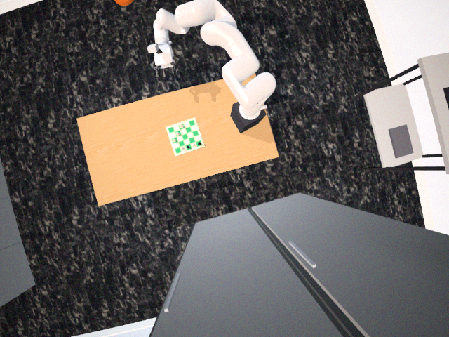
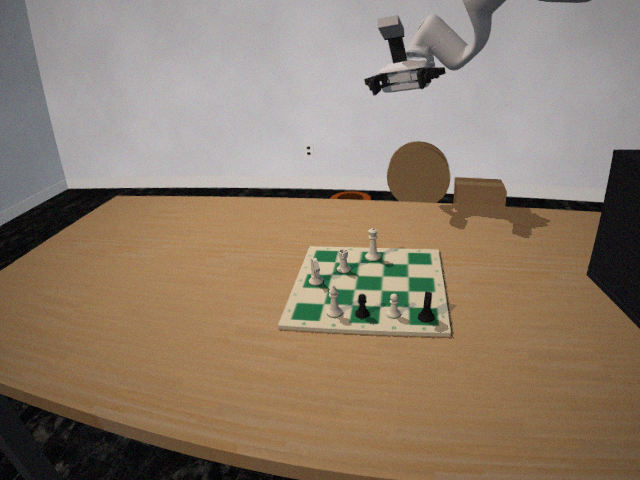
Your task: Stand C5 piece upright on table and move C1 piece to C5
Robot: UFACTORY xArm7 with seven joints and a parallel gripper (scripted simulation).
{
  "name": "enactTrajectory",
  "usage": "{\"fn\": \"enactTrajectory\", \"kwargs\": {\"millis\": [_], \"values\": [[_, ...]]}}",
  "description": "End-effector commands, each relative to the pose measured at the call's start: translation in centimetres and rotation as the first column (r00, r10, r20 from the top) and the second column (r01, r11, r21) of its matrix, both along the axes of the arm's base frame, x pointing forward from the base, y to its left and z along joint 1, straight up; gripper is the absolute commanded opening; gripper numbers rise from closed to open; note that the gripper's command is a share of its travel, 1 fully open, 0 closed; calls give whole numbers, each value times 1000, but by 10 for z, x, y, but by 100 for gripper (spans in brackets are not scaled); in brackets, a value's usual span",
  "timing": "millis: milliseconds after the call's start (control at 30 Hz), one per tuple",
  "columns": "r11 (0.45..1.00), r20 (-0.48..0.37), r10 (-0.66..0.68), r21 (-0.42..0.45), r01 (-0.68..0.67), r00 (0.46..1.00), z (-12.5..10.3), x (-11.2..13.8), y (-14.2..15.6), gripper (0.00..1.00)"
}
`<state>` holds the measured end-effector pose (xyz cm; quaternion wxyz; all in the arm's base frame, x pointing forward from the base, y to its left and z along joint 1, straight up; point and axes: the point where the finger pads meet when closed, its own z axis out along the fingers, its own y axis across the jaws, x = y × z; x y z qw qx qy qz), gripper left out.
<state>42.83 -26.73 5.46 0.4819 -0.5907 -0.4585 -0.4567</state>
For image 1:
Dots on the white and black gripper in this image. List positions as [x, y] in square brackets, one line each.
[164, 60]

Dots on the green and cream chessboard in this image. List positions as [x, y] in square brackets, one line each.
[188, 135]

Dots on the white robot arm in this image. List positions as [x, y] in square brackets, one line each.
[215, 32]

